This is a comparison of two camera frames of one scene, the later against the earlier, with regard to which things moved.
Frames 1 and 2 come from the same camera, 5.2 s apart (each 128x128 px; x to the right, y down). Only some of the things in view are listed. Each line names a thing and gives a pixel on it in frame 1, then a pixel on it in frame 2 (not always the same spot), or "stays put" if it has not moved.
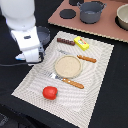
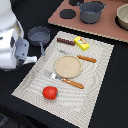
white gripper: x=28 y=42 to x=13 y=49
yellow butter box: x=81 y=43 stays put
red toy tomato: x=50 y=92 stays put
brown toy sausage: x=69 y=42 stays put
